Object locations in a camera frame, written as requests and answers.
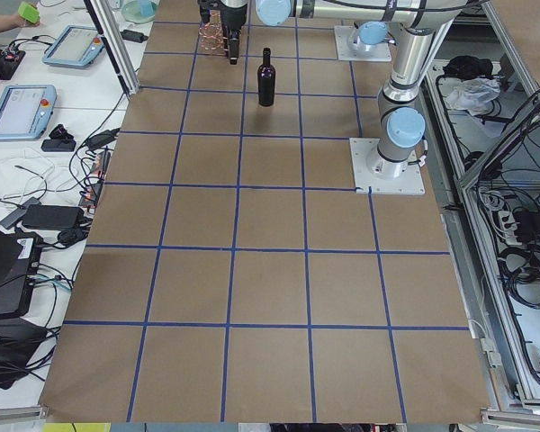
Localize crumpled white cloth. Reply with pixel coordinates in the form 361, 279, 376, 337
445, 78, 500, 115

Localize person hand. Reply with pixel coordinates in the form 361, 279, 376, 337
0, 13, 40, 33

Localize blue teach pendant upper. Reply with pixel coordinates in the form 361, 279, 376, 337
42, 25, 104, 68

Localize copper wire wine basket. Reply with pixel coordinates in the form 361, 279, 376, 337
198, 11, 228, 57

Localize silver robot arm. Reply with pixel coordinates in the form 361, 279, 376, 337
255, 1, 482, 180
347, 21, 397, 52

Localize black cloth bundle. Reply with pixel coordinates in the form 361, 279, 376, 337
443, 55, 493, 80

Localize aluminium frame post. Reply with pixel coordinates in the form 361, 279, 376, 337
84, 0, 140, 96

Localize black power adapter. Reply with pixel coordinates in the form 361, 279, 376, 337
22, 204, 84, 230

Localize dark glass wine bottle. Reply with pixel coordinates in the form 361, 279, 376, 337
256, 47, 276, 107

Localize small black box device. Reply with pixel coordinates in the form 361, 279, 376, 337
40, 139, 77, 153

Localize black cable coil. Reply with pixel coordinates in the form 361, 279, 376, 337
507, 267, 540, 311

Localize black laptop computer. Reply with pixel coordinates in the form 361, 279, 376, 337
0, 230, 42, 320

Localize blue teach pendant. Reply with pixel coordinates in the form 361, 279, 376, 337
0, 85, 58, 141
42, 25, 104, 68

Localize blue teach pendant lower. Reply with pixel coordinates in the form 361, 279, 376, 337
0, 85, 58, 141

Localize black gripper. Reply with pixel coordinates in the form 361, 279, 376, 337
197, 0, 248, 65

